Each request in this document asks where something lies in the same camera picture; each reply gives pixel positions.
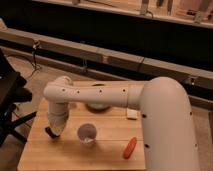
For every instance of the green bowl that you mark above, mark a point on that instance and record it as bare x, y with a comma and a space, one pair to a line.
97, 106

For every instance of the black office chair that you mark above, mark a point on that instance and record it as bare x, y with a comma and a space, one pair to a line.
12, 90

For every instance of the white paper cup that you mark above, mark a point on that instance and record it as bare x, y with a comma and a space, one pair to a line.
87, 134

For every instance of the small white block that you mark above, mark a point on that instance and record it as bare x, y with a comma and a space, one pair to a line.
132, 114

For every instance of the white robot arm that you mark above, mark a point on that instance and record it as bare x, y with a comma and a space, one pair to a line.
167, 121

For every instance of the orange carrot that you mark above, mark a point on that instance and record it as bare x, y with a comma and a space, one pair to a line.
130, 148

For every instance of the black eraser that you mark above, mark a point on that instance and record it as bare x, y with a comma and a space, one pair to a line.
50, 133

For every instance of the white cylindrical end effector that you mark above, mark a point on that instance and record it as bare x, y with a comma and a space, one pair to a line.
57, 123

